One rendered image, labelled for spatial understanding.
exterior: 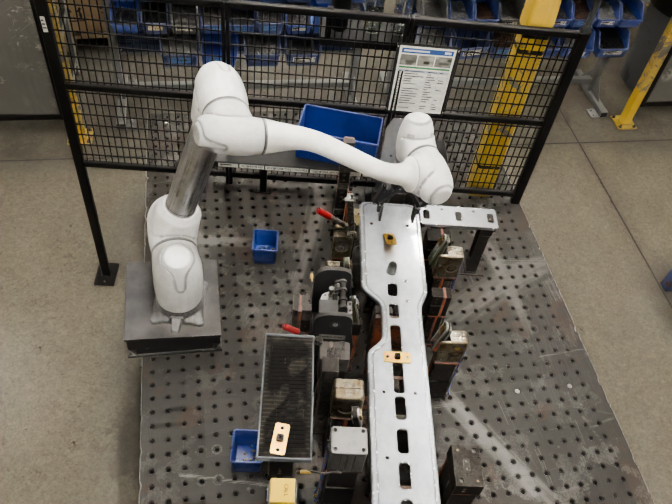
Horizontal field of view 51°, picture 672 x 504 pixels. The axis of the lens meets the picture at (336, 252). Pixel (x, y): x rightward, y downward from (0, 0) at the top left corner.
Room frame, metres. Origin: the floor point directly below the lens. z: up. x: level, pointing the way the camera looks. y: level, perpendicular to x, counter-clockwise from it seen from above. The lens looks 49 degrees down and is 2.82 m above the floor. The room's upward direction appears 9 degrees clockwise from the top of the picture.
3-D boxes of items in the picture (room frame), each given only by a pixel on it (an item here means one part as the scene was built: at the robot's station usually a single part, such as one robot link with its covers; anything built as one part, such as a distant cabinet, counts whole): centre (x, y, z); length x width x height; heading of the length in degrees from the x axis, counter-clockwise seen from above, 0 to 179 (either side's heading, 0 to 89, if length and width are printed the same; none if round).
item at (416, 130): (1.63, -0.19, 1.48); 0.13 x 0.11 x 0.16; 22
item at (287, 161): (2.05, 0.07, 1.01); 0.90 x 0.22 x 0.03; 97
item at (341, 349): (1.12, -0.04, 0.89); 0.13 x 0.11 x 0.38; 97
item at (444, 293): (1.47, -0.37, 0.84); 0.11 x 0.08 x 0.29; 97
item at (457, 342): (1.26, -0.40, 0.87); 0.12 x 0.09 x 0.35; 97
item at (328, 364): (1.06, -0.03, 0.90); 0.05 x 0.05 x 0.40; 7
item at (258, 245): (1.75, 0.28, 0.74); 0.11 x 0.10 x 0.09; 7
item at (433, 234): (1.74, -0.36, 0.84); 0.11 x 0.10 x 0.28; 97
